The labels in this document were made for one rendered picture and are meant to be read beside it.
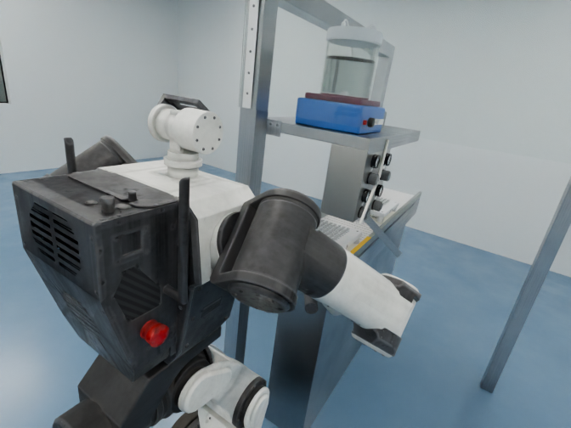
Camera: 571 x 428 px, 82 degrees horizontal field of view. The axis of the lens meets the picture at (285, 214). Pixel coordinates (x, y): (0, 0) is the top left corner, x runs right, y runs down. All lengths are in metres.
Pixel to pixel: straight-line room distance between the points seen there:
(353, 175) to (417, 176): 3.44
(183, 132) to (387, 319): 0.42
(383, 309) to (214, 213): 0.29
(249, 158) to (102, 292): 0.65
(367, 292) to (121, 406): 0.44
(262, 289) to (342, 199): 0.57
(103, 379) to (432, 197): 3.99
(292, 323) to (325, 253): 0.94
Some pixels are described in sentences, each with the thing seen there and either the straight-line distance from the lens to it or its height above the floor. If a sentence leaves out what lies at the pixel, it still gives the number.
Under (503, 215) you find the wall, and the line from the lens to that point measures 4.29.
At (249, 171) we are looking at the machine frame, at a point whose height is 1.20.
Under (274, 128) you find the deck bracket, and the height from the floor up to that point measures 1.33.
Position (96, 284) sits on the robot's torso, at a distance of 0.45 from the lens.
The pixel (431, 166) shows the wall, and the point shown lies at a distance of 4.27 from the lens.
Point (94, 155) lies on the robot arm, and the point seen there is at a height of 1.28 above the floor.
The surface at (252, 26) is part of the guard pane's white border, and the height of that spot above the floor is 1.58.
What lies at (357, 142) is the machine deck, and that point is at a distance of 0.88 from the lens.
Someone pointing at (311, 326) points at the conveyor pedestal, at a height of 0.61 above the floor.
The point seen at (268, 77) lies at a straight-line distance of 0.93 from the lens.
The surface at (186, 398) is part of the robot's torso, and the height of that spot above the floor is 0.87.
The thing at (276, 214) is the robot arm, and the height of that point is 1.28.
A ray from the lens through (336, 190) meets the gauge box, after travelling 0.92.
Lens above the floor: 1.44
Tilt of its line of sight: 21 degrees down
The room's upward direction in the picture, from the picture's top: 7 degrees clockwise
